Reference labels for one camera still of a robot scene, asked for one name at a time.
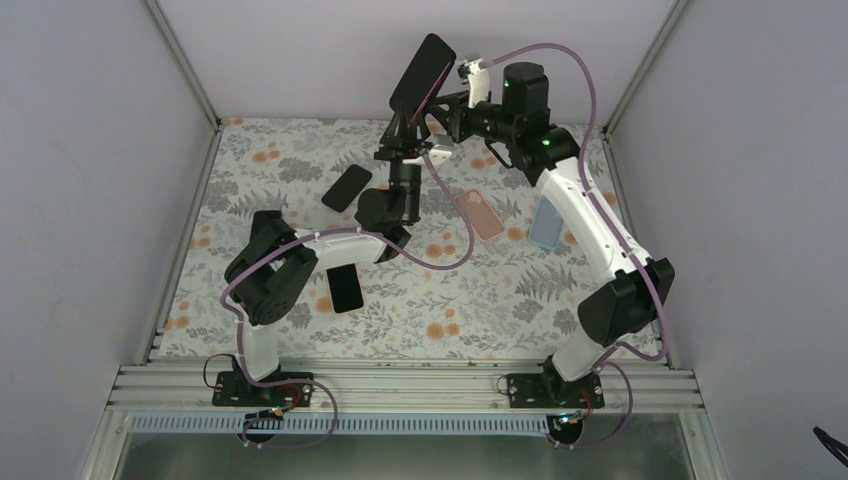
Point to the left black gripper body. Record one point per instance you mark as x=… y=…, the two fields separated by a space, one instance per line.
x=397 y=152

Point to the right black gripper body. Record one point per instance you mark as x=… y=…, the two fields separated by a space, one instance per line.
x=460 y=131

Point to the black phone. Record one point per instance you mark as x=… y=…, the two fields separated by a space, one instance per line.
x=423 y=77

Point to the pink phone case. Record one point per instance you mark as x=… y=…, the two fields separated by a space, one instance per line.
x=486 y=224

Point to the light blue phone case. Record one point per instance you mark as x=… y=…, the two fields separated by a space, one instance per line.
x=547 y=226

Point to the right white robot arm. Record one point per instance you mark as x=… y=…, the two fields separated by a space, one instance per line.
x=633 y=285

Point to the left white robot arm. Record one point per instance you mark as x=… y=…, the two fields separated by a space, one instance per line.
x=265 y=280

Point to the floral patterned mat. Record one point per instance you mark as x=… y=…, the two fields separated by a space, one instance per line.
x=451 y=296

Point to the black object at corner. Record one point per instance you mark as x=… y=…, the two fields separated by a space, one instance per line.
x=834 y=446

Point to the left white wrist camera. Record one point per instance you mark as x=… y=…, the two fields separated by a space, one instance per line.
x=435 y=151

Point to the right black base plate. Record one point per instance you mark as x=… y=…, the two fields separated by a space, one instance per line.
x=540 y=391

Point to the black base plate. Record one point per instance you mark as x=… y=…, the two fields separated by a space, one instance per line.
x=540 y=391
x=233 y=389

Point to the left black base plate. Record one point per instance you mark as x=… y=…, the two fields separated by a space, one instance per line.
x=233 y=389

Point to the perforated cable duct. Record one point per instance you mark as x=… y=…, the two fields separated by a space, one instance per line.
x=346 y=424

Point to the aluminium rail frame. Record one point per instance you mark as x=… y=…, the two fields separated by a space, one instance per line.
x=435 y=387

